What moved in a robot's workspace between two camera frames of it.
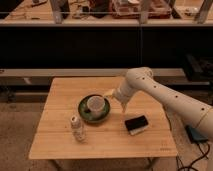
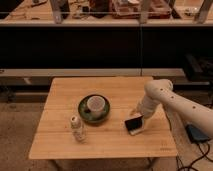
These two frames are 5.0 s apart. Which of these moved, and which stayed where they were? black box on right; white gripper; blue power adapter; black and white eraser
Moved: white gripper
Stayed: black box on right; black and white eraser; blue power adapter
